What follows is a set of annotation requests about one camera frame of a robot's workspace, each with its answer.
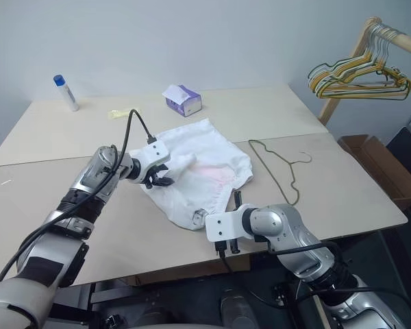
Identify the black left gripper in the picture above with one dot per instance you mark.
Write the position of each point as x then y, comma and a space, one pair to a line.
150, 174

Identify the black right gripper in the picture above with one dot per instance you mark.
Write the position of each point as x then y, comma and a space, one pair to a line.
238, 200

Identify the white shorts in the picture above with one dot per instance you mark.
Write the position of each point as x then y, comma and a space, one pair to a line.
205, 150

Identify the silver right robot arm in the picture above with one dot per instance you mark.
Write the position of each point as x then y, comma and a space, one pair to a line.
281, 222

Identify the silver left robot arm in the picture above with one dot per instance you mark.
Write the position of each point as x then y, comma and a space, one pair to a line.
89, 181

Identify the pale yellow plastic strip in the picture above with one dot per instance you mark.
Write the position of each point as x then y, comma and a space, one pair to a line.
120, 113

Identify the purple tissue box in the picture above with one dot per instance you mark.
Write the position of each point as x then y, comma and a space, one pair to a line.
188, 103

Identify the brown table apron board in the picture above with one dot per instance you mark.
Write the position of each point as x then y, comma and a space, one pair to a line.
192, 270

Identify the dark rounded shape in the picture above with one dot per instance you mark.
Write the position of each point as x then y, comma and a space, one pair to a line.
239, 312

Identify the white bottle with blue cap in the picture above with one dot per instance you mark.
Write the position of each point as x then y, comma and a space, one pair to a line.
68, 94

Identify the bunch of clothes hangers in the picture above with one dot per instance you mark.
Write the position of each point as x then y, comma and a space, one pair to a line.
332, 93

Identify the brown cardboard box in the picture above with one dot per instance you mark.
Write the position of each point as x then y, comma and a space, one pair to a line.
390, 178

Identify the small white scrap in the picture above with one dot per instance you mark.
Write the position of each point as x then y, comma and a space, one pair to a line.
6, 182

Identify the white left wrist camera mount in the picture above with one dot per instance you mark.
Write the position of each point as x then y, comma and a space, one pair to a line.
155, 152

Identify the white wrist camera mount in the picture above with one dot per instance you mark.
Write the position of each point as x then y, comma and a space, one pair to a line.
155, 152
222, 226

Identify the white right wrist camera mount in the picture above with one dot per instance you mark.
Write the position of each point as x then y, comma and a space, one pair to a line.
222, 226

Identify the black table frame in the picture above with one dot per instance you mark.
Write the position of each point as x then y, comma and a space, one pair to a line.
75, 294

